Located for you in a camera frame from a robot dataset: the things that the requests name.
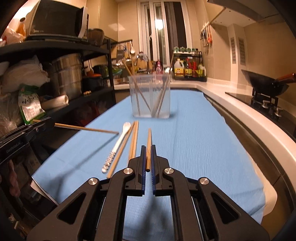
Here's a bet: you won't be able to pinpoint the red dish soap bottle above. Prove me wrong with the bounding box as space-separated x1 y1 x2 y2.
156 61 163 75

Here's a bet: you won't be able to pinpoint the white striped spoon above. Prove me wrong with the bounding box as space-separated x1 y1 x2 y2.
101 122 132 173

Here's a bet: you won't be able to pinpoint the black storage shelf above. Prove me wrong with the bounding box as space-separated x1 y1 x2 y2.
0 38 117 163

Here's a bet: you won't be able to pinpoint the clear plastic utensil holder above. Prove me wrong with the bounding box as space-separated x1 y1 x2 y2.
128 73 171 119

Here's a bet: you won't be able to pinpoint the blue table cloth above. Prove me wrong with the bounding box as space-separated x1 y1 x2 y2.
33 90 265 240

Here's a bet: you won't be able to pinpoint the chrome kitchen faucet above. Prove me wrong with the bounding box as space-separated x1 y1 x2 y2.
133 52 152 74

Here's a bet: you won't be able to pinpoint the black spice rack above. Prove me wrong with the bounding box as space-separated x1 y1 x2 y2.
172 47 207 82

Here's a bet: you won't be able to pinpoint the black gas stove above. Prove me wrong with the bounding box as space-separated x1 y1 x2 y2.
225 91 295 139

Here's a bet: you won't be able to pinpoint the range hood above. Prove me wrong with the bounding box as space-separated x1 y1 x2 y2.
205 1 285 27

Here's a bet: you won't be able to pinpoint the yellow oil bottle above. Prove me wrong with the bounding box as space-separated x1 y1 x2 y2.
174 58 185 78

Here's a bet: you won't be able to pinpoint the hanging kitchen tools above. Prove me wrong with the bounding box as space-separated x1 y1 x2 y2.
200 22 213 47

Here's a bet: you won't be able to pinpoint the white plastic bag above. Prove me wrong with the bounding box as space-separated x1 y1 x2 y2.
1 56 50 93

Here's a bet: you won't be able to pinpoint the dark curved wooden chopstick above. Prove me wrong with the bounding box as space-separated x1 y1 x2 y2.
132 62 140 116

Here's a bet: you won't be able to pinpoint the black microwave oven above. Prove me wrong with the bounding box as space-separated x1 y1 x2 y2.
25 1 89 42

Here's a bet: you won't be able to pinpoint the left hand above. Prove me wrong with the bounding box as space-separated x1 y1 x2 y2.
1 160 21 198

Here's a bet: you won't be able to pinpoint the white paper roll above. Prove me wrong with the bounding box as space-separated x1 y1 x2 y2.
41 95 69 110

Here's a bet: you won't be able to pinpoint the green food package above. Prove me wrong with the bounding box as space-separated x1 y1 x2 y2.
18 84 46 125

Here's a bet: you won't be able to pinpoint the black wok with wooden handle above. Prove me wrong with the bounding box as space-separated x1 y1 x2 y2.
241 70 295 97

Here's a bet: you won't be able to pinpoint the stainless steel stock pot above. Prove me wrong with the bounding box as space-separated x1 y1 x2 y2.
49 53 82 100

